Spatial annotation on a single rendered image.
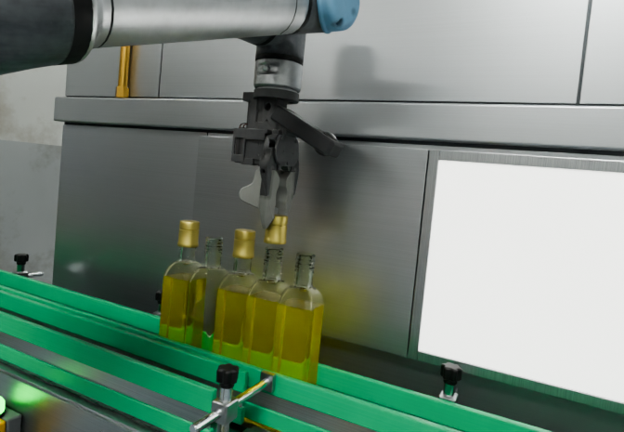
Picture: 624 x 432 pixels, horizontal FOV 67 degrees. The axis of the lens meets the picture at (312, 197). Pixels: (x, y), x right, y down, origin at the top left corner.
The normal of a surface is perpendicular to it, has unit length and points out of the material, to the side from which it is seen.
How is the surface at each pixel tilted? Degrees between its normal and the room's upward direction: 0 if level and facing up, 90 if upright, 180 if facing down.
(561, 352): 90
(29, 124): 90
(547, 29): 90
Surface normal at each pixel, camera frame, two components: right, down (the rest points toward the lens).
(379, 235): -0.45, 0.00
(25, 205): 0.84, 0.11
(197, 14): 0.76, 0.52
